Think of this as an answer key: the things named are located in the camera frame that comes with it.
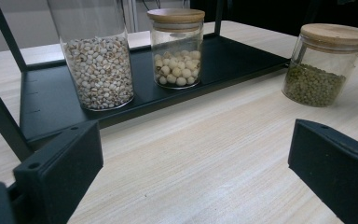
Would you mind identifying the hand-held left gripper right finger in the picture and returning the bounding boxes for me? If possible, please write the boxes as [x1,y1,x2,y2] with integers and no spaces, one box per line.
[287,119,358,224]

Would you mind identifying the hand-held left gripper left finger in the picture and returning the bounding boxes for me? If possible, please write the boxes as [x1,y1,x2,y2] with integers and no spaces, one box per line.
[12,120,104,224]

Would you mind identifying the short glass jar green beans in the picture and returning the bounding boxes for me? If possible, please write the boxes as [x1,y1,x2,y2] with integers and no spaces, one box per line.
[281,22,358,108]

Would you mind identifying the tall glass jar white grains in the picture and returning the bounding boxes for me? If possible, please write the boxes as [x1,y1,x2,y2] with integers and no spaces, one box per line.
[46,0,135,112]

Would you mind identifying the black two-tier metal rack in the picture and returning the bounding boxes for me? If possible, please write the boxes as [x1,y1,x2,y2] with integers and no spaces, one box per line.
[0,0,292,162]

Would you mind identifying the short glass jar lotus seeds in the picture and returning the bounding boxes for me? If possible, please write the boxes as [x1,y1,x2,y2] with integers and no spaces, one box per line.
[146,7,206,91]

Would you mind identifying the white metal frame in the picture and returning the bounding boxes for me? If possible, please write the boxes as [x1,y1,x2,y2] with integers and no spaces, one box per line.
[122,0,147,34]

